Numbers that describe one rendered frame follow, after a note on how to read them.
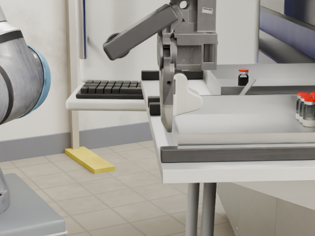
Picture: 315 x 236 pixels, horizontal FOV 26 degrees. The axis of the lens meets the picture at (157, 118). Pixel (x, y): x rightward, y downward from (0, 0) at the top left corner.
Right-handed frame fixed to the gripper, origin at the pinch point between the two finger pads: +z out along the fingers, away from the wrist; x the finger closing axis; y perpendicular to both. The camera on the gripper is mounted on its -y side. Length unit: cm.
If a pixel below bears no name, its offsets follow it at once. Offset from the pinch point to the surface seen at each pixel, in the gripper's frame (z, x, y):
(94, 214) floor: 92, 193, -16
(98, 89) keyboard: 9, 70, -11
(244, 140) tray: 1.0, -6.1, 10.9
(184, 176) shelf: 4.6, -11.1, 1.9
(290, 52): 6, 109, 48
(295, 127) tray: 3.4, 9.0, 22.5
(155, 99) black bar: 2.0, 25.8, 0.4
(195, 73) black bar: 2, 54, 11
